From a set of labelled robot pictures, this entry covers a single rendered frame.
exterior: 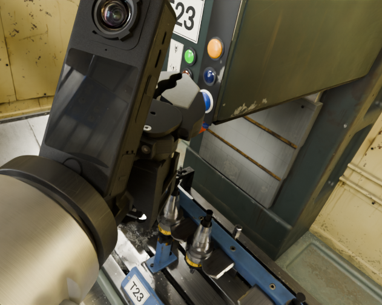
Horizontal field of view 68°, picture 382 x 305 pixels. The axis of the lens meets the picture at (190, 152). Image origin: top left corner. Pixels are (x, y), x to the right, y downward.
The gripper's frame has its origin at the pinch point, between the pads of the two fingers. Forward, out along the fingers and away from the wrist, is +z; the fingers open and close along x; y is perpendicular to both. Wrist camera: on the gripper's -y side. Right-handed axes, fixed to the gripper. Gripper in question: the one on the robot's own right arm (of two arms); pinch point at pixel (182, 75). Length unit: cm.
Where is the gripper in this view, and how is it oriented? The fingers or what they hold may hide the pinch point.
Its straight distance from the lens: 30.2
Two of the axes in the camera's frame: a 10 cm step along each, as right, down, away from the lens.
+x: 9.3, 3.2, -1.6
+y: -1.8, 8.1, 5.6
